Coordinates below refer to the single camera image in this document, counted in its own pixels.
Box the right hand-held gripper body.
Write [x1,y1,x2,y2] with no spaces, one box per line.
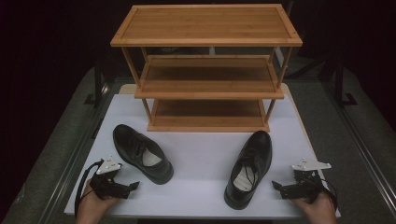
[290,157,332,205]

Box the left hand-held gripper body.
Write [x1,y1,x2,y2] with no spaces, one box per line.
[90,154,123,200]

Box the black leather shoe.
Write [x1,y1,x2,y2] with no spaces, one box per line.
[112,123,175,186]
[223,130,274,211]

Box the wooden three-tier shoe rack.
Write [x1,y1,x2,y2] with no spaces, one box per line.
[110,3,304,133]

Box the person's left hand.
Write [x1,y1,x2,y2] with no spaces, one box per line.
[75,179,121,224]

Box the person's right hand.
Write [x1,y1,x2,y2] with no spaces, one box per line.
[290,190,339,224]

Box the white table sheet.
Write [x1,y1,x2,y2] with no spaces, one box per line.
[64,93,342,218]

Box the black metal stand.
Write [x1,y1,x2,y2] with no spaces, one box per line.
[333,55,359,109]
[83,59,106,109]

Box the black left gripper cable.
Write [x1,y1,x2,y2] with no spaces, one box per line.
[74,159,106,218]

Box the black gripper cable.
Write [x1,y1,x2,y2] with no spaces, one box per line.
[314,176,339,213]
[74,159,106,218]

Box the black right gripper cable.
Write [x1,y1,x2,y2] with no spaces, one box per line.
[314,176,339,213]

